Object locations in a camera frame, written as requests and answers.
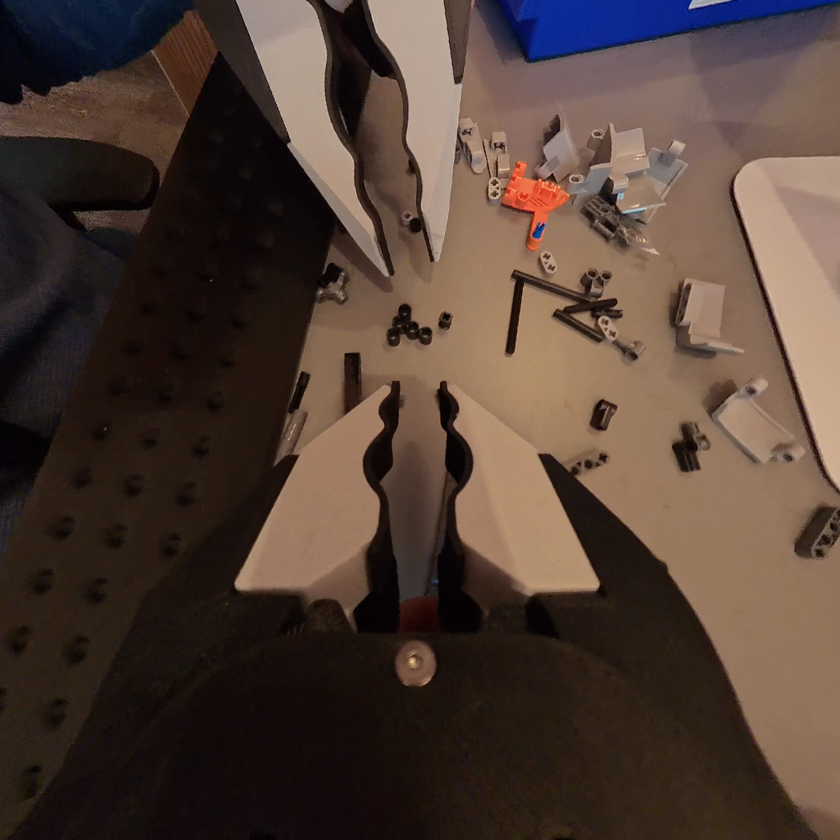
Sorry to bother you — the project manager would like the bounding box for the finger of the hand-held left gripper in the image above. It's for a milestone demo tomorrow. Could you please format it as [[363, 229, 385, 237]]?
[[363, 0, 464, 262], [236, 0, 396, 278]]

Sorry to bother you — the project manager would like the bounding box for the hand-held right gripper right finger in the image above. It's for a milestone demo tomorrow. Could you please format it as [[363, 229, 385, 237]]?
[[436, 381, 601, 633]]

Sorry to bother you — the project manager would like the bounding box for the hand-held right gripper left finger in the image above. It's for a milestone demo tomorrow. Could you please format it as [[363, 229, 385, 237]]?
[[234, 381, 403, 633]]

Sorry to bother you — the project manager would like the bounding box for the cluster of black bushes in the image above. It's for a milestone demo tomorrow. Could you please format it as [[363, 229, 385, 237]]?
[[386, 303, 434, 347]]

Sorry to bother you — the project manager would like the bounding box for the person's left forearm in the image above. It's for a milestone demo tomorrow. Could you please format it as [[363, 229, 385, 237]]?
[[0, 0, 198, 106]]

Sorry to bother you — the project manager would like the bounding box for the grey connector tube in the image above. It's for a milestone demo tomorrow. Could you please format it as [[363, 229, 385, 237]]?
[[274, 410, 308, 460]]

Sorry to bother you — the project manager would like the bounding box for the grey arched panel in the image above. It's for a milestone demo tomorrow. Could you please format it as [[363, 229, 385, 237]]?
[[535, 115, 581, 183]]

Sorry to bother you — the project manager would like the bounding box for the orange ridged wedge panel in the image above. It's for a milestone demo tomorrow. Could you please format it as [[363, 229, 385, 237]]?
[[502, 161, 568, 214]]

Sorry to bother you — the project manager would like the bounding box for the black axle pin connector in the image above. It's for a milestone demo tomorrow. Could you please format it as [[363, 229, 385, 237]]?
[[672, 422, 711, 472]]

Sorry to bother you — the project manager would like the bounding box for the black rounded object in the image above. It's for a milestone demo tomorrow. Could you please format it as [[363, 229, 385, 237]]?
[[0, 138, 160, 227]]

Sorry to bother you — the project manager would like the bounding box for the grey large shell panel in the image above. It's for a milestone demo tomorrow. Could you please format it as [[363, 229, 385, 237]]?
[[567, 123, 689, 214]]

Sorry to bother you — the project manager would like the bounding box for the dark studded panel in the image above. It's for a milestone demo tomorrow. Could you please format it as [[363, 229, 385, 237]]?
[[0, 52, 336, 808]]

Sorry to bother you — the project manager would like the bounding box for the light grey holed curved panel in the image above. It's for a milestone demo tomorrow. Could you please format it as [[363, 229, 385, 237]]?
[[675, 279, 746, 357]]

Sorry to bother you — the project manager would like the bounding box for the dark grey short bent liftarm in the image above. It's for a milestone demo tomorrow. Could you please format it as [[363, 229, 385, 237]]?
[[794, 507, 840, 559]]

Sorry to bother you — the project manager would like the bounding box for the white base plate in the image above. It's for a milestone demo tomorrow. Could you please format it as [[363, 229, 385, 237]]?
[[731, 155, 840, 493]]

